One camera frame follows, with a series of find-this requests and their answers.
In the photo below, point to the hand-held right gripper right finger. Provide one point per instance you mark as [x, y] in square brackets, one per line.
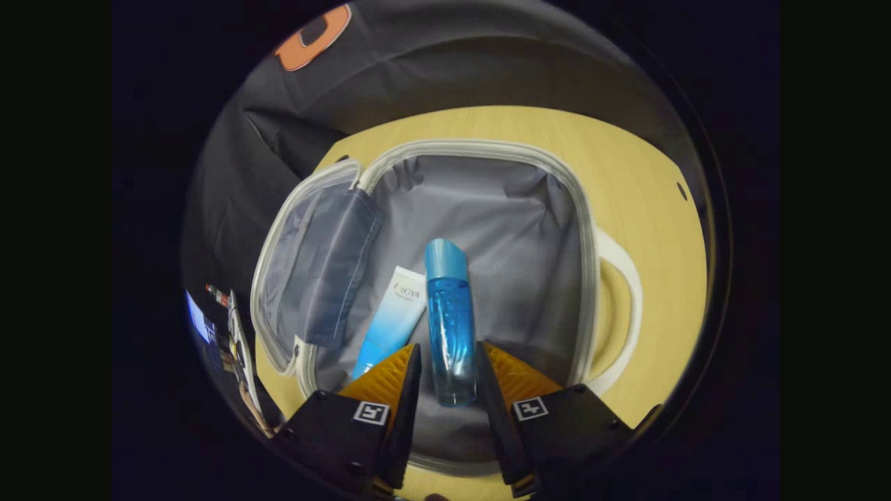
[498, 424]

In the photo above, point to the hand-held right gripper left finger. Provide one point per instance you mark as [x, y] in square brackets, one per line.
[407, 424]

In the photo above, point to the teal bottle with blue cap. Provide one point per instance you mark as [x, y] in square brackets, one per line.
[451, 327]

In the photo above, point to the white suitcase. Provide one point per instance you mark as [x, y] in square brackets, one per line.
[501, 243]

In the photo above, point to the blue lit screen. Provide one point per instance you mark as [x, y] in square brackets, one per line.
[198, 316]

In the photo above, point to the black backdrop cloth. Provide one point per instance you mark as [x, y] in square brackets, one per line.
[418, 69]

